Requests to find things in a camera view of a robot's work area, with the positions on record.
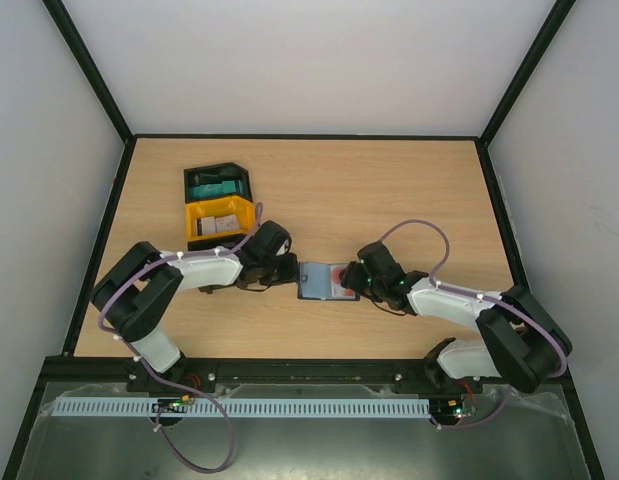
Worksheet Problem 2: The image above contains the white slotted cable duct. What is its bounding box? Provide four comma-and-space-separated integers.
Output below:
51, 397, 430, 419

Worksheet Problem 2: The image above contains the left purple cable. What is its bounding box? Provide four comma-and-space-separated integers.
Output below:
97, 201, 236, 474

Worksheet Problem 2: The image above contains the red circle card front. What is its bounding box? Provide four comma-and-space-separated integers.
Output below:
330, 264, 356, 300

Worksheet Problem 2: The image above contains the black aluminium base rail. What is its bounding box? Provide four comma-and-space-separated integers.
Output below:
41, 355, 570, 396

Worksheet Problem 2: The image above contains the black bin with teal cards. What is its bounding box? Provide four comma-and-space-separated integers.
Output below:
183, 162, 253, 204

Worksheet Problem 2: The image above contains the teal card stack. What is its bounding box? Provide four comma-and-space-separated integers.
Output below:
188, 180, 242, 201

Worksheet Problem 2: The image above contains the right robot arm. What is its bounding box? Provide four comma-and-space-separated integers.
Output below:
339, 241, 573, 393

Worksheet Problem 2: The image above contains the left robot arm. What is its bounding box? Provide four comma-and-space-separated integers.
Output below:
90, 221, 299, 383

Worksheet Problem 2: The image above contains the white card stack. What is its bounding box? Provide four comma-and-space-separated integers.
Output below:
195, 214, 240, 236

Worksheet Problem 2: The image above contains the yellow card bin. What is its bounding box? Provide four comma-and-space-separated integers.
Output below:
185, 195, 256, 243

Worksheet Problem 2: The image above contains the black bin with red cards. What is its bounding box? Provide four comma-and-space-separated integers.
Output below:
187, 233, 258, 294

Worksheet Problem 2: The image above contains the dark blue card holder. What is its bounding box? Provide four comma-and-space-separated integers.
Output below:
298, 262, 359, 301

